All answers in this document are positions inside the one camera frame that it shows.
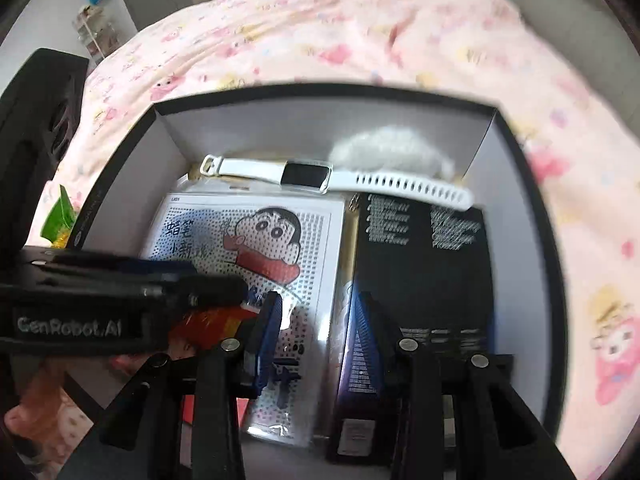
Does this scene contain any black product box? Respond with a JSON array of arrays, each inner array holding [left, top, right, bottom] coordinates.
[[325, 192, 498, 466]]

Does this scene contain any cartoon bead sheet packet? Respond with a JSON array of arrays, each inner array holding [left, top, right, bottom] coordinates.
[[139, 192, 347, 448]]

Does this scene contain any white fluffy ball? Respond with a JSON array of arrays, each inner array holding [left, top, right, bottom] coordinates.
[[327, 127, 457, 178]]

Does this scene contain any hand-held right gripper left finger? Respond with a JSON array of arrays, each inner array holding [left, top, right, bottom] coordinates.
[[57, 291, 284, 480]]

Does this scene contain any green yellow snack packet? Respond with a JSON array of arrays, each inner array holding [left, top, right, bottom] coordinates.
[[40, 185, 80, 248]]

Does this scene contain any white smartwatch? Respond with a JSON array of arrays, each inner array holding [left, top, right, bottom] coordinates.
[[199, 154, 475, 212]]

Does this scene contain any pink printed blanket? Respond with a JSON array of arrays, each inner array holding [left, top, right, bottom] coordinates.
[[20, 0, 640, 480]]

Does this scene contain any black cardboard box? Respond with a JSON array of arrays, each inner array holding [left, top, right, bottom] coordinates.
[[70, 84, 568, 461]]

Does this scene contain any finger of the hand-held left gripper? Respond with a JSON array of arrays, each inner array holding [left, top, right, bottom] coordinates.
[[142, 274, 249, 313]]

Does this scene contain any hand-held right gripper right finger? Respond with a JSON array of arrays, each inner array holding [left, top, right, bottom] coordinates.
[[350, 291, 581, 480]]

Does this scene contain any grey sofa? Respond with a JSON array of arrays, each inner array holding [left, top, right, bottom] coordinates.
[[505, 0, 640, 111]]

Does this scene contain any wire shelf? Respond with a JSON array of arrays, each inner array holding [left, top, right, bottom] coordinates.
[[72, 4, 121, 60]]

